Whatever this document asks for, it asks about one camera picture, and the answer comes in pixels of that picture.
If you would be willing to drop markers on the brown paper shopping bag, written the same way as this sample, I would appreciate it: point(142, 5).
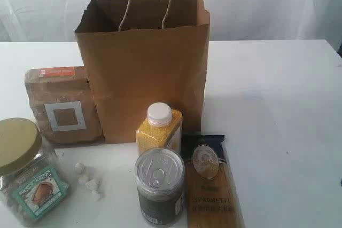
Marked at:
point(139, 52)

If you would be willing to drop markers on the grey tin can pull-tab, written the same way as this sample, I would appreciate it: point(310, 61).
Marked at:
point(160, 176)

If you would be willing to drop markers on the clear nut jar gold lid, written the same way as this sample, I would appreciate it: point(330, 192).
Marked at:
point(32, 182)

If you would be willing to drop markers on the yellow millet bottle white cap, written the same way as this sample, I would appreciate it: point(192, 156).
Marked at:
point(162, 128)

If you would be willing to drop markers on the brown kraft pouch orange label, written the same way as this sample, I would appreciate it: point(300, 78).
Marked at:
point(63, 105)

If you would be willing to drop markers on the spaghetti packet dark blue top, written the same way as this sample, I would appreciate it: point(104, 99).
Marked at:
point(211, 194)

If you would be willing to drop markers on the white pebble candy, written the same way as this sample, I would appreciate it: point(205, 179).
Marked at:
point(96, 195)
point(93, 184)
point(83, 179)
point(79, 168)

